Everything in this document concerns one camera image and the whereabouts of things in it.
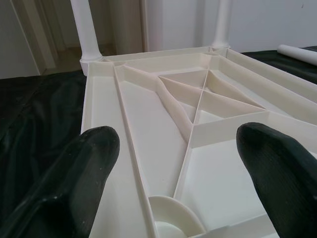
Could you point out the black tablecloth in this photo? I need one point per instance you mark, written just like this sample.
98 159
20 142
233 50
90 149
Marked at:
37 111

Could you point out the white plastic children table top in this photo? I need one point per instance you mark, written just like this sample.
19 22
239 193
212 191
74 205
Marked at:
161 148

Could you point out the white door frame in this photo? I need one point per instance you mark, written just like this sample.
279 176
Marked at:
144 24

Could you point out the white plastic table leg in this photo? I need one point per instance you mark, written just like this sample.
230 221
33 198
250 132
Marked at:
86 29
299 53
221 22

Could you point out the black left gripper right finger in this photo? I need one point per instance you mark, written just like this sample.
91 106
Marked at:
284 183

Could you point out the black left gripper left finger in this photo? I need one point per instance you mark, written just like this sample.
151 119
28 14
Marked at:
69 188

